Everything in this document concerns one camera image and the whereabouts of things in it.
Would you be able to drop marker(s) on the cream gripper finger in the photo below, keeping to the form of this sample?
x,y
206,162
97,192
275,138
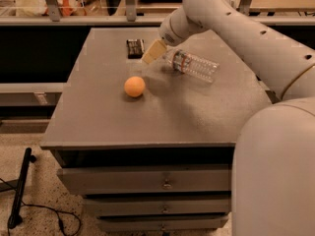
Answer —
x,y
157,48

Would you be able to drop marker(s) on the black rxbar chocolate bar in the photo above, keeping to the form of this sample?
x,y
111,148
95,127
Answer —
x,y
135,48

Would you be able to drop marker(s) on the clear plastic water bottle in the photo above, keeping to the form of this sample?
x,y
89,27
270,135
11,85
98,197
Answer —
x,y
190,64

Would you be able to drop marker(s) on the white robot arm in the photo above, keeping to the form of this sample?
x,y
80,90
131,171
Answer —
x,y
273,167

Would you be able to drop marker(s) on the grey metal railing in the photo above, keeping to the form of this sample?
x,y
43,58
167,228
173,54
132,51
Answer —
x,y
132,12

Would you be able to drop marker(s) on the orange fruit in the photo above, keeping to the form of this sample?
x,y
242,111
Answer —
x,y
134,86

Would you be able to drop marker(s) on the grey drawer cabinet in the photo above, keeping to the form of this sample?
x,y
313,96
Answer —
x,y
160,161

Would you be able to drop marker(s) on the black stand leg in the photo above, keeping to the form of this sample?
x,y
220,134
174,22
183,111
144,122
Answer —
x,y
15,218

